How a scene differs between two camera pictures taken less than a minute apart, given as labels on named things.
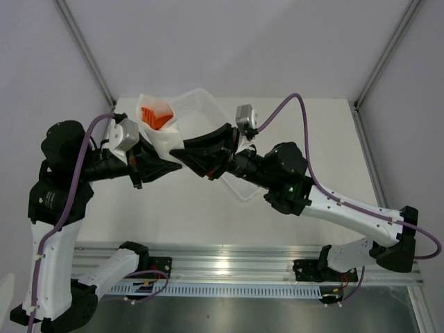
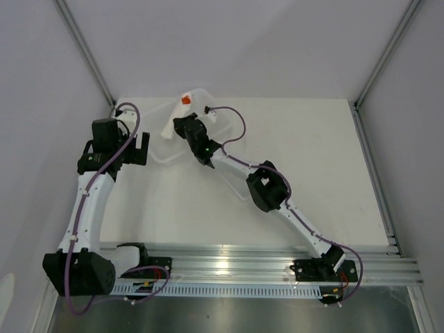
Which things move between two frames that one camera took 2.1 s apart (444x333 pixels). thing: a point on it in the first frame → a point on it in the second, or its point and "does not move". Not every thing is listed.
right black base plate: x=311 y=270 does not move
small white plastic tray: x=245 y=189 does not move
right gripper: x=204 y=156 → x=178 y=125
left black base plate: x=159 y=263 does not move
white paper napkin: x=156 y=118 → x=181 y=109
